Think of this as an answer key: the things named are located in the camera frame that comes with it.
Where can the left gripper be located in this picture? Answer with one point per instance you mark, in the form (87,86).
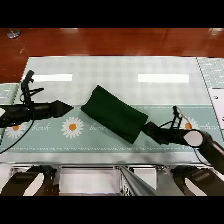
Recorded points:
(45,110)

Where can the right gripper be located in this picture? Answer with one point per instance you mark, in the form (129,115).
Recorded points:
(156,131)

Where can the dark green garment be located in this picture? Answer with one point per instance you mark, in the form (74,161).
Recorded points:
(113,113)

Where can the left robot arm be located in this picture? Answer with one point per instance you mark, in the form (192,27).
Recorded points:
(16,114)

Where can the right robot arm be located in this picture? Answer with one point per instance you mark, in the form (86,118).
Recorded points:
(208,146)

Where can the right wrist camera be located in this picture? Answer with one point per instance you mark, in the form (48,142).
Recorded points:
(175,118)

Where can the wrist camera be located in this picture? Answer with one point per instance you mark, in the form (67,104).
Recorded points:
(28,88)
(175,118)

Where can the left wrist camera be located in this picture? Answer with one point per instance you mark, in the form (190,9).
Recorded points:
(28,88)

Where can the silver frame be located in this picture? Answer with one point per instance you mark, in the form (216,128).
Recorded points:
(133,180)

